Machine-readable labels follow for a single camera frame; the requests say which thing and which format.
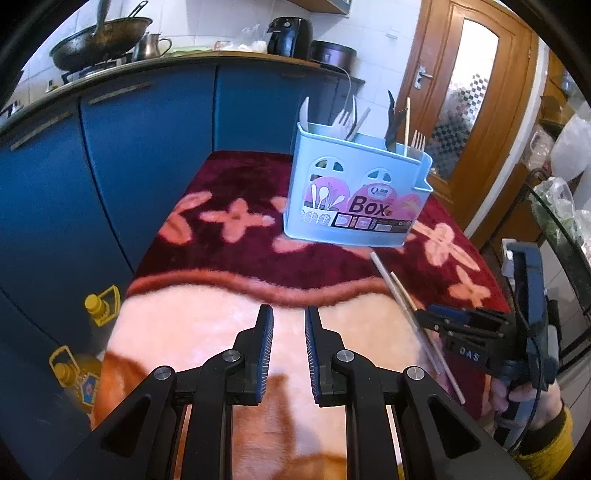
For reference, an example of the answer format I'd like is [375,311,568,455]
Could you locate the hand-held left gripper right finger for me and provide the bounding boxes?
[304,305,532,480]

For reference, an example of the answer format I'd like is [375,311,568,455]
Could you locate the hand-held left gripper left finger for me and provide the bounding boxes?
[51,305,275,480]

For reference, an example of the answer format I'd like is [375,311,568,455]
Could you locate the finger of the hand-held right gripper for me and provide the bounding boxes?
[427,305,507,325]
[413,312,465,341]

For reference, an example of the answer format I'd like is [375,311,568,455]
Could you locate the bamboo chopstick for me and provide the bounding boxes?
[390,271,466,406]

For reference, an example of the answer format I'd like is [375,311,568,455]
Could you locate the thick white chopstick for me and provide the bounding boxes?
[370,252,446,376]

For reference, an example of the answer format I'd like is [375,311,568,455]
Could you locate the light blue plastic utensil box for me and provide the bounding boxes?
[283,121,435,251]

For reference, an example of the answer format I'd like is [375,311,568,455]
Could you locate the person's right forearm yellow sleeve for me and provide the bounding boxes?
[508,406,583,472]

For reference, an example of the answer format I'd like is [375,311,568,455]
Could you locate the person's right hand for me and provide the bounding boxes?
[488,382,565,429]

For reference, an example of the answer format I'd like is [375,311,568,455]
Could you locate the red floral blanket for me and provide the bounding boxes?
[90,150,513,480]

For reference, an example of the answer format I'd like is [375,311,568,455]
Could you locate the round glass table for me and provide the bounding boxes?
[530,191,591,305]

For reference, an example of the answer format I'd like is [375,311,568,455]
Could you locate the clear plastic bags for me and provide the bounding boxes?
[526,108,591,259]

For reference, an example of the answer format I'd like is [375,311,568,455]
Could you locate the yellow-capped oil bottle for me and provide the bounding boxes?
[84,285,122,328]

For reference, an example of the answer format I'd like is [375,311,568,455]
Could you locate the large yellow oil bottle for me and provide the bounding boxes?
[48,345,103,418]

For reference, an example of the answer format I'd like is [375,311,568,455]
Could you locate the wooden door with glass pane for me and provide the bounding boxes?
[396,0,542,237]

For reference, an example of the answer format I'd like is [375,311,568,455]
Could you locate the blue kitchen cabinets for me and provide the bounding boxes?
[0,58,366,467]

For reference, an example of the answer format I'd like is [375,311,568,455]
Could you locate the white food packets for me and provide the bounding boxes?
[213,38,269,53]

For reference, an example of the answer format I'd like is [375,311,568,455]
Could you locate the black air fryer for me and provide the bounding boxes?
[267,17,314,57]

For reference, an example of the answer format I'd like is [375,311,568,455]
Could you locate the metal pitcher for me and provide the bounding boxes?
[133,32,173,61]

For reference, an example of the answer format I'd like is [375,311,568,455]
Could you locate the gas stove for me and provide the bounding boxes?
[60,54,136,86]

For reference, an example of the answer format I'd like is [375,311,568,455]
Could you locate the metal ladle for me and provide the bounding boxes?
[93,0,112,38]

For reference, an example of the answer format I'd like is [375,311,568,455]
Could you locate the white power cable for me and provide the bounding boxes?
[338,65,357,121]

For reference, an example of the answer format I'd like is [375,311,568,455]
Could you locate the dark wok with loop handle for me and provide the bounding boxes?
[49,0,154,71]

